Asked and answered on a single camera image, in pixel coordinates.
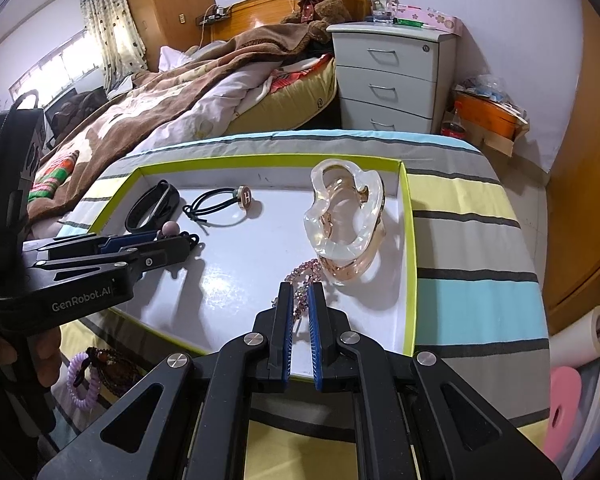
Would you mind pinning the large wooden wardrobe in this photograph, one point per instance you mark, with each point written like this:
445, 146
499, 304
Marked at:
590, 160

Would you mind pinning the wooden bed headboard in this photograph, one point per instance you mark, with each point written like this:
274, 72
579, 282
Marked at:
260, 15

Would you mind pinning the black silicone wristband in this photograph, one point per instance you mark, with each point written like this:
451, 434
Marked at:
136, 212

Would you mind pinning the brown teddy bear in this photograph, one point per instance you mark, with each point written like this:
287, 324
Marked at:
320, 5

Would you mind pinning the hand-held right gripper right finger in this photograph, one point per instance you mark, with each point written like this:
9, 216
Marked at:
316, 335

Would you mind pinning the pale pink quilt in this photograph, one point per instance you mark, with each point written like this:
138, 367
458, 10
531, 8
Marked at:
230, 95

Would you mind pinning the brown patterned blanket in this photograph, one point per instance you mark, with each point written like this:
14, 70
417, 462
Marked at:
155, 105

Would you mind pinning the yellow mattress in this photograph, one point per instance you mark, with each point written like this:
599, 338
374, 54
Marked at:
280, 110

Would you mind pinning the cola bottle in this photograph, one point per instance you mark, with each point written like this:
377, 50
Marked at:
452, 127

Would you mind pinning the white drawer nightstand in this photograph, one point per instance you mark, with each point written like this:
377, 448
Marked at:
390, 80

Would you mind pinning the window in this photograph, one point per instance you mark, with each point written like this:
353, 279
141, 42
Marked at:
60, 67

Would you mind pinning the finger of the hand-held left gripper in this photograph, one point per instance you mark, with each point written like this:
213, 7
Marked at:
155, 255
125, 241

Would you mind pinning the green shallow cardboard box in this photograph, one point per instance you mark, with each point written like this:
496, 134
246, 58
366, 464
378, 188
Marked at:
230, 270

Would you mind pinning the clear large hair claw clip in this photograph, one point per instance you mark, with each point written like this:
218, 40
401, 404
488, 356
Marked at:
340, 252

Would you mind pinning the red patterned pillow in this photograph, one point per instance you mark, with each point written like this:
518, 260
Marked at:
300, 77

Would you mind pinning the dark brown cloth pile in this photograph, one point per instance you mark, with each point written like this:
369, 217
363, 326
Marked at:
75, 112

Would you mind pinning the clear plastic bag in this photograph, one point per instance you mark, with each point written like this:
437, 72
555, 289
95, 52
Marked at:
487, 87

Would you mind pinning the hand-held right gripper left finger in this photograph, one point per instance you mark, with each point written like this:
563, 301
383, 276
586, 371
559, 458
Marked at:
286, 330

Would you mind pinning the power strip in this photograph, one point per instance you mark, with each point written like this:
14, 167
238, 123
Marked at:
214, 16

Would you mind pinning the dotted window curtain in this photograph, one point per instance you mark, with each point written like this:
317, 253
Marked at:
115, 30

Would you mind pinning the tall orange wooden cabinet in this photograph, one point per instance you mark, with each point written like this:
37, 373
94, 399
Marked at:
170, 5

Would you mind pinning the clear glass container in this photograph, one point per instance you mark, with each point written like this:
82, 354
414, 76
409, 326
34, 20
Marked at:
384, 10

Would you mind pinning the white paper roll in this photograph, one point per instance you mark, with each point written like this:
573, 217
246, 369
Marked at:
575, 345

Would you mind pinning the person's left hand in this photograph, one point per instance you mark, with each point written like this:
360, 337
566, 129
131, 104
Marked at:
45, 355

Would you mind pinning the orange storage box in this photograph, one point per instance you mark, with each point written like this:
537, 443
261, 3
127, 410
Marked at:
485, 112

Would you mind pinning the pink floral tissue box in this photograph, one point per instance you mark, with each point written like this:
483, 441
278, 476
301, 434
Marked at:
440, 20

